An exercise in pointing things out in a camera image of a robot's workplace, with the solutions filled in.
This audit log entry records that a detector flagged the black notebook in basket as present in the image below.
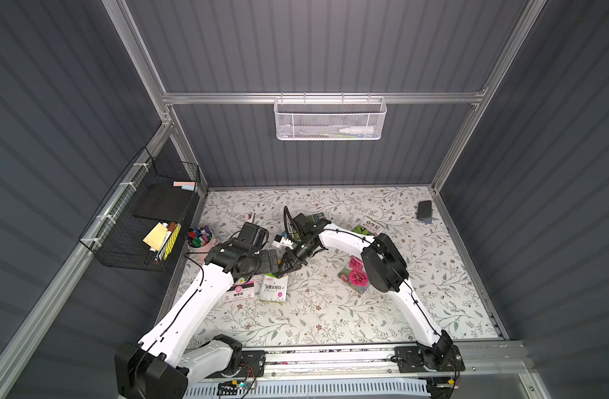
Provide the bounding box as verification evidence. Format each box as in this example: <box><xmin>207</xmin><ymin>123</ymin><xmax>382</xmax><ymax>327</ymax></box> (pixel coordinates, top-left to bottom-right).
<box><xmin>133</xmin><ymin>185</ymin><xmax>194</xmax><ymax>222</ymax></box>

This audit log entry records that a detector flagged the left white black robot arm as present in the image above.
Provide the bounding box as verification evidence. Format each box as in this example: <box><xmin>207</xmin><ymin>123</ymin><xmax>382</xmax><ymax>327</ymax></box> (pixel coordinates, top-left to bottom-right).
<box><xmin>114</xmin><ymin>222</ymin><xmax>269</xmax><ymax>398</ymax></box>

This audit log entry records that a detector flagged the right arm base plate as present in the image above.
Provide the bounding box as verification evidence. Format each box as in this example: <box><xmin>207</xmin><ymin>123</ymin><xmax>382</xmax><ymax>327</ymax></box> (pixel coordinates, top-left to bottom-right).
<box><xmin>390</xmin><ymin>344</ymin><xmax>465</xmax><ymax>373</ymax></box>

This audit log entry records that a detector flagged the purple pink flower seed packet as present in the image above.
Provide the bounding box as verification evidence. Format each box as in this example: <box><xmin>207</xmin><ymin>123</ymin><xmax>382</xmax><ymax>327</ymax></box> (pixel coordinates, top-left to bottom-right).
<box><xmin>222</xmin><ymin>277</ymin><xmax>255</xmax><ymax>303</ymax></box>

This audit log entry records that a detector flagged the yellow sticky note pad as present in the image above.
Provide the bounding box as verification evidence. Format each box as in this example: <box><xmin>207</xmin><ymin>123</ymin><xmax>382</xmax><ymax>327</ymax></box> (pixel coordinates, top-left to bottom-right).
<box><xmin>143</xmin><ymin>223</ymin><xmax>168</xmax><ymax>252</ymax></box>

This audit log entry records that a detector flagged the pink carnation seed packet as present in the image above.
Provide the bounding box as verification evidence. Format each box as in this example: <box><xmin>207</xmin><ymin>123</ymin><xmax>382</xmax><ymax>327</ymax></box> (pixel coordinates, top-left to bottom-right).
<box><xmin>338</xmin><ymin>256</ymin><xmax>369</xmax><ymax>294</ymax></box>

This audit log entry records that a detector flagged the mixed flowers pink label packet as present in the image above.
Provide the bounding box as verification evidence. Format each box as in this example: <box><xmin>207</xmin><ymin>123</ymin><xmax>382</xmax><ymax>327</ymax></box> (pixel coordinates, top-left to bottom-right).
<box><xmin>259</xmin><ymin>274</ymin><xmax>289</xmax><ymax>303</ymax></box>

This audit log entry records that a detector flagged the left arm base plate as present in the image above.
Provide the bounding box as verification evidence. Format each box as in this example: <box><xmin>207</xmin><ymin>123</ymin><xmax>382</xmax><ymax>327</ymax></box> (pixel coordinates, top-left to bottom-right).
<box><xmin>211</xmin><ymin>350</ymin><xmax>267</xmax><ymax>379</ymax></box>

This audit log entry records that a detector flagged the green leaf seed packet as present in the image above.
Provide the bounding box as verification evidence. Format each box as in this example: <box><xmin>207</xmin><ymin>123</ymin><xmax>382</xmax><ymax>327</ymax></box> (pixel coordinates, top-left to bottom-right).
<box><xmin>353</xmin><ymin>221</ymin><xmax>384</xmax><ymax>236</ymax></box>

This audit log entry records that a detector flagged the black wire wall basket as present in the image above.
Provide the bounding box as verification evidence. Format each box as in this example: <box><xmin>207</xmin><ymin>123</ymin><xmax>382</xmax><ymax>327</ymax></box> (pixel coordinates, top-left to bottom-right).
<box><xmin>79</xmin><ymin>148</ymin><xmax>201</xmax><ymax>272</ymax></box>

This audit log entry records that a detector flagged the white bottle in basket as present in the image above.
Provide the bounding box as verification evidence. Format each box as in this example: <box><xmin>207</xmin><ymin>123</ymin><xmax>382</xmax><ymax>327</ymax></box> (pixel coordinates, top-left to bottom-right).
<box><xmin>339</xmin><ymin>126</ymin><xmax>375</xmax><ymax>136</ymax></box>

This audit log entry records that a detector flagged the pink marker cup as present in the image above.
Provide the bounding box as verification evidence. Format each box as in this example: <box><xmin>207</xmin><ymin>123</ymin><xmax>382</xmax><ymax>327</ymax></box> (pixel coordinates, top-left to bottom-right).
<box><xmin>186</xmin><ymin>225</ymin><xmax>219</xmax><ymax>264</ymax></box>

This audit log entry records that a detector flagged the white wire mesh basket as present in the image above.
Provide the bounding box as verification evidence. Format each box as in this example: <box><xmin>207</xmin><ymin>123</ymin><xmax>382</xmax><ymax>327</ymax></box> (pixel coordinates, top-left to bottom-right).
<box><xmin>273</xmin><ymin>96</ymin><xmax>387</xmax><ymax>141</ymax></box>

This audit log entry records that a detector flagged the black rectangular eraser block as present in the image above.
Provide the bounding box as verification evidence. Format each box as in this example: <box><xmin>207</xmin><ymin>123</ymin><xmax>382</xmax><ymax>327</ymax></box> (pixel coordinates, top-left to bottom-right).
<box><xmin>416</xmin><ymin>200</ymin><xmax>433</xmax><ymax>224</ymax></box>

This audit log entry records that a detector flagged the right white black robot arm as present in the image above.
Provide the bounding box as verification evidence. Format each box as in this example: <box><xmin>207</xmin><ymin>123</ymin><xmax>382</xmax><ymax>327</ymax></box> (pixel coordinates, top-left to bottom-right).
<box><xmin>271</xmin><ymin>208</ymin><xmax>455</xmax><ymax>362</ymax></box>

